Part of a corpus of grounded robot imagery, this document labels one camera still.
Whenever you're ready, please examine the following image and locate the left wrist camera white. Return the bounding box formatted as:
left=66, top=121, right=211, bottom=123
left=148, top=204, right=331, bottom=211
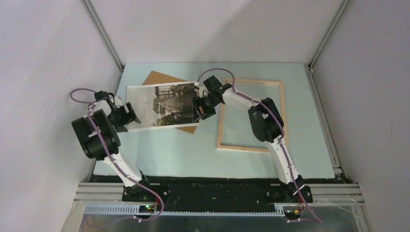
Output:
left=112, top=96, right=123, bottom=108

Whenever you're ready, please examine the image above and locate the brown backing board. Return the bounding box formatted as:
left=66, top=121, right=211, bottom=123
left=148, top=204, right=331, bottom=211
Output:
left=142, top=71, right=197, bottom=134

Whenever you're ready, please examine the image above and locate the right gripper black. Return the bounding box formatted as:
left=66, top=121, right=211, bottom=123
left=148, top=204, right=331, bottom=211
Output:
left=191, top=96, right=220, bottom=123

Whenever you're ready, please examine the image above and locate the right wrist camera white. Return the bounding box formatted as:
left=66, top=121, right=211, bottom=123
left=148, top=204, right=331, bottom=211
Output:
left=194, top=82, right=209, bottom=98

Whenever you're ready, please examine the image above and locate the white cable duct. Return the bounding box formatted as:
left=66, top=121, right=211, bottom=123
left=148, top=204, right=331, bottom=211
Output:
left=84, top=204, right=286, bottom=218

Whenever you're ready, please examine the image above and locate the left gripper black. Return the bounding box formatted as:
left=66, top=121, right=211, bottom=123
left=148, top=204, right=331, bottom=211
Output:
left=107, top=102, right=141, bottom=133

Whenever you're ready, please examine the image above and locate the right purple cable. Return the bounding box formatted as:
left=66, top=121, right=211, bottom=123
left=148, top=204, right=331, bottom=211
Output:
left=196, top=68, right=323, bottom=224

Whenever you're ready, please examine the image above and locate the purple cable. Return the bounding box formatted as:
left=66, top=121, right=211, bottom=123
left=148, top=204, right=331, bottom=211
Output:
left=70, top=88, right=164, bottom=223
left=196, top=68, right=323, bottom=224

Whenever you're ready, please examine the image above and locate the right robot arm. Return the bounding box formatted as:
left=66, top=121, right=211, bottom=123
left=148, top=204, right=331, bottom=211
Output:
left=191, top=76, right=306, bottom=202

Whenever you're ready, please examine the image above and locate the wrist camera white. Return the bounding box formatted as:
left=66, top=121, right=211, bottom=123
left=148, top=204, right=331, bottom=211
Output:
left=112, top=96, right=123, bottom=108
left=194, top=82, right=209, bottom=98

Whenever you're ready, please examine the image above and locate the black and white photo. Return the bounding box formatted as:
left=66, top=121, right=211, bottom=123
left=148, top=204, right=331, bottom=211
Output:
left=125, top=81, right=199, bottom=131

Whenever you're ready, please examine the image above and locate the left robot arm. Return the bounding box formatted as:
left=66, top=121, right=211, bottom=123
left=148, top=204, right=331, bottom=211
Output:
left=72, top=90, right=153, bottom=201

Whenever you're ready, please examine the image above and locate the white wooden picture frame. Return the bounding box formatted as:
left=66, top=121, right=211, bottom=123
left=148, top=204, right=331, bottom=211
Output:
left=216, top=78, right=288, bottom=153

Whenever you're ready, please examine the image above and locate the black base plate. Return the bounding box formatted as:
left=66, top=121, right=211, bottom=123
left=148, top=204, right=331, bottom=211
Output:
left=122, top=176, right=313, bottom=213

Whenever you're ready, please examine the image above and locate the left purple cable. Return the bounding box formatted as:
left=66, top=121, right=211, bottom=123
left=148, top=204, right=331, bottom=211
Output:
left=70, top=88, right=164, bottom=223

